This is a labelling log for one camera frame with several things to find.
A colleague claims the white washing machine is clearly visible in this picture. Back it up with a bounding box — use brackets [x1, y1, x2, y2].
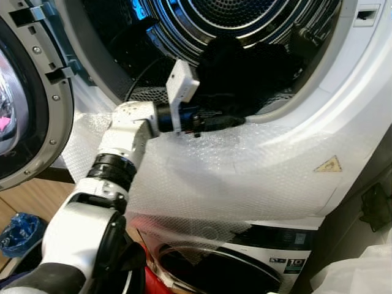
[132, 214, 325, 294]

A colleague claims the red plastic container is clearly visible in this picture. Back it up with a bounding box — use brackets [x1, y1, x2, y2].
[141, 245, 179, 294]

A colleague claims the white tumble dryer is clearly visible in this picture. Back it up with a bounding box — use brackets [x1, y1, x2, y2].
[52, 0, 392, 224]

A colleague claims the clear bubble wrap sheet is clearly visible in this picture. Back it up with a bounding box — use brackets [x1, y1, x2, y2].
[61, 110, 369, 249]

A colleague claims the black garment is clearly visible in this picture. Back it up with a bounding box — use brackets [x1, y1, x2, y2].
[196, 36, 308, 118]

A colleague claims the white crumpled cloth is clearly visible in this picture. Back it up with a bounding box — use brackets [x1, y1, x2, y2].
[309, 244, 392, 294]

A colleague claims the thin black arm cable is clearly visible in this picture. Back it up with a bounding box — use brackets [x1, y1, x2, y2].
[124, 56, 178, 104]

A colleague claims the blue plastic bag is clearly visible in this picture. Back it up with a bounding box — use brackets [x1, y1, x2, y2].
[0, 213, 48, 258]

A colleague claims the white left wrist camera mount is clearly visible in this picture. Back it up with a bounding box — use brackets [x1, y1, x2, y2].
[166, 59, 201, 134]

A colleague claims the black wall bracket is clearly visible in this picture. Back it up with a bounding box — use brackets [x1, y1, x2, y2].
[360, 182, 392, 233]

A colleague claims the grey round dryer door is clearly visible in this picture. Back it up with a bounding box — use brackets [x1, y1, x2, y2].
[0, 0, 75, 192]

